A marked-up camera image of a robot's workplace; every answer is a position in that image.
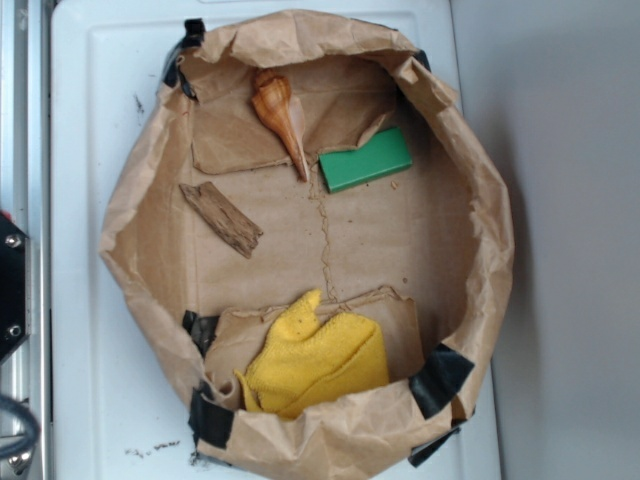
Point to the yellow folded cloth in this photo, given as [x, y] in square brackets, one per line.
[305, 362]

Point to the orange spiral seashell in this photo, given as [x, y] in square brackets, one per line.
[281, 111]

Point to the green rectangular block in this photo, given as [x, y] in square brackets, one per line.
[386, 153]

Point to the aluminium frame rail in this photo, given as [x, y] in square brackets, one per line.
[25, 203]

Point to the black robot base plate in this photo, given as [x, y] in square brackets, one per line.
[15, 287]

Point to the brown wood bark piece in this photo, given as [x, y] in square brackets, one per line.
[226, 220]

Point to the brown paper bag bin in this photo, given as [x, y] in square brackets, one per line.
[201, 305]

